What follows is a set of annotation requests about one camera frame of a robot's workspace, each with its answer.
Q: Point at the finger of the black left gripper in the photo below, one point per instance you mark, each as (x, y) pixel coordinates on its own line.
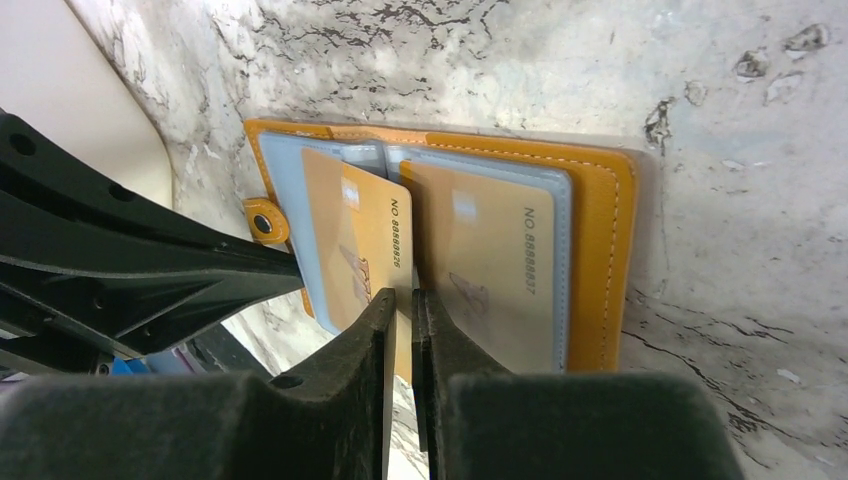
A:
(91, 270)

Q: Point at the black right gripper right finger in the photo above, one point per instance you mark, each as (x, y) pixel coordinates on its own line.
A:
(478, 420)

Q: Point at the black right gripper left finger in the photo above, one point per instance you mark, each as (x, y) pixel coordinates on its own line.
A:
(328, 417)

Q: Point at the gold credit card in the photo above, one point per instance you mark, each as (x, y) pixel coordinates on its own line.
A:
(363, 234)
(486, 246)

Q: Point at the yellow leather card holder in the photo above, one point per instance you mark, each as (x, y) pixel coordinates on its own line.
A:
(605, 203)

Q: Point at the white oval plastic tray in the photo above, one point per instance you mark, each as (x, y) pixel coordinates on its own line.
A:
(55, 77)

